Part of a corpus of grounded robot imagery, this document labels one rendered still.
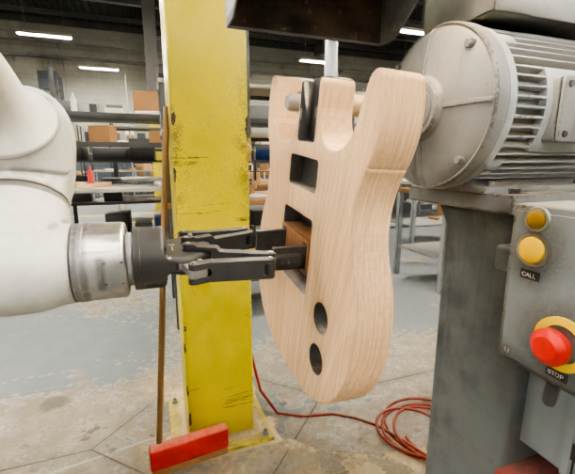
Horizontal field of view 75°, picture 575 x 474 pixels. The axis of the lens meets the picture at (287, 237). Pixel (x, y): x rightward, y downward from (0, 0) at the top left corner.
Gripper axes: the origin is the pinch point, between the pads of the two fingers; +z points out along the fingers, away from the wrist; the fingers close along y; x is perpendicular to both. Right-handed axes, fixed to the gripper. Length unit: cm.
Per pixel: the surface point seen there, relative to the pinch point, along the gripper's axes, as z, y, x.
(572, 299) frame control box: 23.0, 22.3, 0.2
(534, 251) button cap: 22.4, 17.5, 3.8
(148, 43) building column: -3, -917, 160
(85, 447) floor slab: -49, -96, -118
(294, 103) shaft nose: 1.6, -6.2, 18.8
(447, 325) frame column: 40.3, -8.9, -23.8
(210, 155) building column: 3, -93, 3
